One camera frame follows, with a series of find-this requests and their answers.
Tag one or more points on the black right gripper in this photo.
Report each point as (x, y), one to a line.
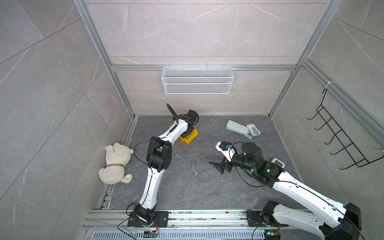
(220, 167)

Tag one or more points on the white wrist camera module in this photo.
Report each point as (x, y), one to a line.
(226, 149)

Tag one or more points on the yellow plastic bin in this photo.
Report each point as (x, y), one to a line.
(180, 131)

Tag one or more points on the black wire hook rack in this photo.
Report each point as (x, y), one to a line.
(348, 146)

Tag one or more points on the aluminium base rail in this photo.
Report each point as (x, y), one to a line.
(178, 224)

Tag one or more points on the white wire mesh basket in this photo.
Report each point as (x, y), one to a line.
(197, 80)

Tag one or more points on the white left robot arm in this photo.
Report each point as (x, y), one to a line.
(159, 157)

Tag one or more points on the clear plastic box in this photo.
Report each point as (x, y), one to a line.
(253, 130)

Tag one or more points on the light green case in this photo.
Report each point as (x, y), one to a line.
(237, 128)

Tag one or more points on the white plush teddy bear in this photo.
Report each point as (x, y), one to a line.
(117, 157)

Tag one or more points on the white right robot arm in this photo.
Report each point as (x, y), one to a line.
(326, 218)

